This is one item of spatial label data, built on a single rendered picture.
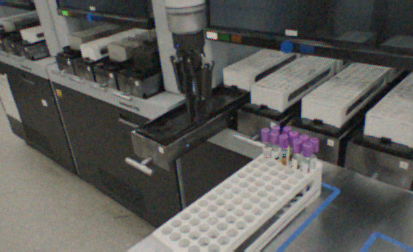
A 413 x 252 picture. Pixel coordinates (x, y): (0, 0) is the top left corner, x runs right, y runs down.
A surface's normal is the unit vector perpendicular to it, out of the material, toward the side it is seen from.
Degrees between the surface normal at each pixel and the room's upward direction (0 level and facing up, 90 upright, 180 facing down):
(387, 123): 90
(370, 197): 0
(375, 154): 90
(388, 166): 90
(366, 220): 0
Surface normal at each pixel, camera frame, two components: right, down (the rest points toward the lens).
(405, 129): -0.68, 0.40
